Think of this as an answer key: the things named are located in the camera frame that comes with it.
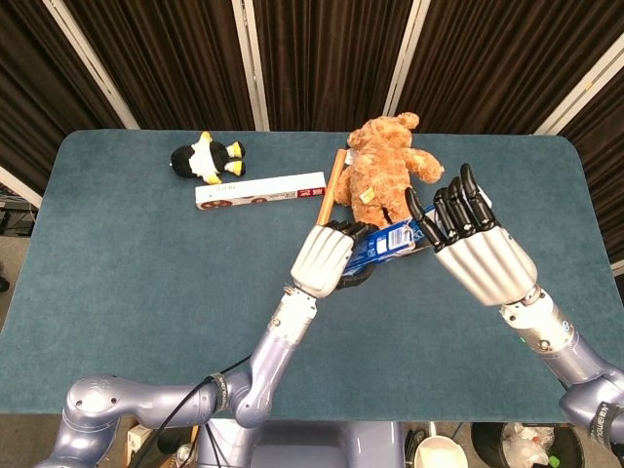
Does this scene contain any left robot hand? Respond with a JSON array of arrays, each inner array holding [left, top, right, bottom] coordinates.
[[290, 218, 379, 297]]

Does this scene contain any dark brown curtain panel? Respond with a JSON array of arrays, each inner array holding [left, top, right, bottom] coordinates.
[[62, 0, 255, 131], [559, 65, 624, 267], [394, 0, 624, 136], [0, 0, 126, 196], [253, 0, 414, 132]]

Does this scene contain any brown teddy bear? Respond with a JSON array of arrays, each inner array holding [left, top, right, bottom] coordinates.
[[332, 111, 446, 230]]

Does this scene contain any small cardboard box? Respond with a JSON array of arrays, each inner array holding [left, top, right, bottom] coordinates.
[[127, 423, 157, 457]]

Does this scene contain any teal carpet table cover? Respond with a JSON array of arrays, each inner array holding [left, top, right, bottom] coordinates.
[[0, 128, 624, 423]]

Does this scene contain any long white baking paper box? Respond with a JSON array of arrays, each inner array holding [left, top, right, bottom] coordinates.
[[194, 171, 328, 211]]

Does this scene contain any penguin plush toy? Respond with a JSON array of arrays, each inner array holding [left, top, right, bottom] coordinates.
[[170, 131, 248, 185]]

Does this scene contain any lavender robot torso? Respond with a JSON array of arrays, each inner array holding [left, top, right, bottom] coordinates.
[[194, 418, 406, 468]]

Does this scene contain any arm velcro strap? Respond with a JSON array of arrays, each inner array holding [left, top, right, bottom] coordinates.
[[208, 372, 230, 415], [587, 402, 616, 443]]

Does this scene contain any left arm velcro strap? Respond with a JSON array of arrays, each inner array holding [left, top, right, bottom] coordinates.
[[208, 372, 230, 415]]

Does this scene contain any white bowl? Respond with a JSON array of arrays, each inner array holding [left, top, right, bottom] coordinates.
[[416, 435, 470, 468]]

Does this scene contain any black electronic device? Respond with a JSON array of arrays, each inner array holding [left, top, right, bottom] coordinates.
[[0, 208, 35, 236]]

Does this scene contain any wooden rolling pin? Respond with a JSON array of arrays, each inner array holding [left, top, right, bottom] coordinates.
[[315, 148, 350, 228]]

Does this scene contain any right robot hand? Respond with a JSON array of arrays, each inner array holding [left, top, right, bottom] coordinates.
[[404, 163, 539, 307]]

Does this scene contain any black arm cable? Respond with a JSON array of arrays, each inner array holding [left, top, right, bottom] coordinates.
[[129, 354, 254, 468]]

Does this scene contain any right arm velcro strap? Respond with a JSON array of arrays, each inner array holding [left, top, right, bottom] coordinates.
[[587, 402, 616, 443]]

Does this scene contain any blue toothpaste box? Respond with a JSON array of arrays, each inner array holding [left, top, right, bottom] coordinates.
[[343, 217, 435, 280]]

